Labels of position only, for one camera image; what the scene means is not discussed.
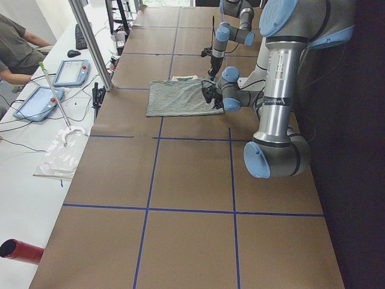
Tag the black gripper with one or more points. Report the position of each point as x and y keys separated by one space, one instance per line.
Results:
x=217 y=98
x=213 y=62

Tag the blue white striped polo shirt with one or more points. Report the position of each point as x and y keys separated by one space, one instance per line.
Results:
x=181 y=97

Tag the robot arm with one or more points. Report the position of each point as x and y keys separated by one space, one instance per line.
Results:
x=287 y=29
x=241 y=10

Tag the black keyboard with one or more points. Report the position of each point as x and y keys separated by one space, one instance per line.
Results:
x=80 y=42

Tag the upper teach pendant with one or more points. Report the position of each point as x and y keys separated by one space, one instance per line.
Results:
x=72 y=73

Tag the teach pendant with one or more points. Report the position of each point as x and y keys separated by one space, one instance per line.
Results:
x=37 y=106
x=72 y=73

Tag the black computer mouse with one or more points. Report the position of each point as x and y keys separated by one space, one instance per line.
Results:
x=73 y=53

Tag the clear plastic bag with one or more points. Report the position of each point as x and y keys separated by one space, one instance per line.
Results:
x=63 y=155

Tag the metal rod green tip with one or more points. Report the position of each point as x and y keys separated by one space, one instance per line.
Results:
x=55 y=95

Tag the lower teach pendant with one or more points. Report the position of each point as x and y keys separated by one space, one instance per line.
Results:
x=37 y=106

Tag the seated person grey shirt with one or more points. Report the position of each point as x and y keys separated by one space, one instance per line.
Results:
x=20 y=54

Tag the red bottle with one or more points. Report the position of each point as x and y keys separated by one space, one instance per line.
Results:
x=21 y=251

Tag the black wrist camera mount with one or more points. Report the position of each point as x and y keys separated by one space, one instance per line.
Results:
x=206 y=52
x=209 y=93

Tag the aluminium frame post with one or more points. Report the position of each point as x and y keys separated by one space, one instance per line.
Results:
x=85 y=27

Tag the black frame rack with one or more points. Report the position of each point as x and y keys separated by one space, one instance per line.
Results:
x=119 y=15

